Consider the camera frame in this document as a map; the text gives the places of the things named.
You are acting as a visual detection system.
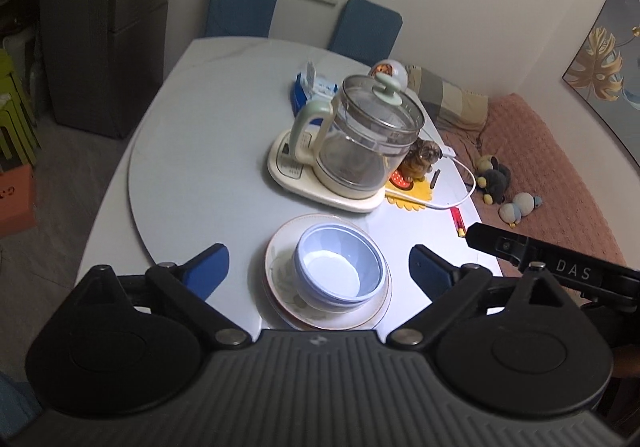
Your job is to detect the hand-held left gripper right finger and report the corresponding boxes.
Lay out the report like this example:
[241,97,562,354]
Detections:
[387,244,577,348]

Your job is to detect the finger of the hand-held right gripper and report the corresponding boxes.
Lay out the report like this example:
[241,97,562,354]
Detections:
[464,222,532,274]

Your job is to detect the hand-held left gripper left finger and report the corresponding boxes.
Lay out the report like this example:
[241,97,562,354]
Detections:
[74,243,254,348]

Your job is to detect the stack of white plates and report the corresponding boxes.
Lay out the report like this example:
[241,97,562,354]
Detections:
[264,213,392,329]

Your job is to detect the white plate red flower print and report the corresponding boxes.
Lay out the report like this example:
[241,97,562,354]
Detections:
[263,277,394,331]

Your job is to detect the blue bowl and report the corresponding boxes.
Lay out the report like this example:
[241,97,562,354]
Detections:
[296,225,384,302]
[294,247,390,314]

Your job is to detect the cream plate grey leaf print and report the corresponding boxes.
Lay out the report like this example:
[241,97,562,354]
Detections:
[265,287,394,332]

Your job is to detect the person's right forearm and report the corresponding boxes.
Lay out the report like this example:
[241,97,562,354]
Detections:
[611,346,640,379]

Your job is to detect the blue white plush toy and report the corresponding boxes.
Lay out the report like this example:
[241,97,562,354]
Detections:
[499,192,544,228]

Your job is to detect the plush toys on sofa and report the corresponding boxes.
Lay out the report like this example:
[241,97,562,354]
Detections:
[473,155,512,204]

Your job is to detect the yellow coaster mat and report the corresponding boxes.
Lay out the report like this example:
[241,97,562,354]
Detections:
[384,171,437,212]

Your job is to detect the pink blanket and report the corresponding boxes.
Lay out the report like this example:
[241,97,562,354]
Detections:
[434,93,629,279]

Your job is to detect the brown toad figurine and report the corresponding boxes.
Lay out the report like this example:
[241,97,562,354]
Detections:
[399,139,444,183]

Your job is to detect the grey round turntable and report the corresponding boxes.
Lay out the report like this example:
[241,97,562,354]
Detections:
[127,47,504,324]

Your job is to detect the cream kettle base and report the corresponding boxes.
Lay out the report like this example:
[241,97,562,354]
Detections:
[266,129,389,214]

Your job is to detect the glass kettle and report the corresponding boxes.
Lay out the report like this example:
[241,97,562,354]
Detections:
[292,71,426,200]

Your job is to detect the plaid pillow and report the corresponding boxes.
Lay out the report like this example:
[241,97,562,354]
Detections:
[407,66,490,132]

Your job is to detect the white round appliance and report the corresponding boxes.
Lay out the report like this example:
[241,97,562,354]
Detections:
[368,59,410,88]

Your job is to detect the orange box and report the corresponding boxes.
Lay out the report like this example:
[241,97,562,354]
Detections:
[0,161,39,239]

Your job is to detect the blue tissue packet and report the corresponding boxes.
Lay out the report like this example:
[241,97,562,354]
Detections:
[289,61,339,110]

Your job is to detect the blue cloth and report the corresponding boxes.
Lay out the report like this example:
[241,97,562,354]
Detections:
[0,371,44,429]

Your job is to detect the stack of green stools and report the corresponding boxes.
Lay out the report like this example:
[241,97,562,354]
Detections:
[0,49,42,168]

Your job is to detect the blue chair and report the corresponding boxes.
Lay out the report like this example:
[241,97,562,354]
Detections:
[327,0,404,68]
[204,0,282,39]

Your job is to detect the dark tall cabinet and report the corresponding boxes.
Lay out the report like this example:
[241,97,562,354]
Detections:
[39,0,177,141]

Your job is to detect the white cable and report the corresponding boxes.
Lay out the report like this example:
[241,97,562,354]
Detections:
[421,126,477,210]

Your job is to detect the framed leaf wall picture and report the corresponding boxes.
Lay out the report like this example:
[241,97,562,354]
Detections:
[562,0,640,168]

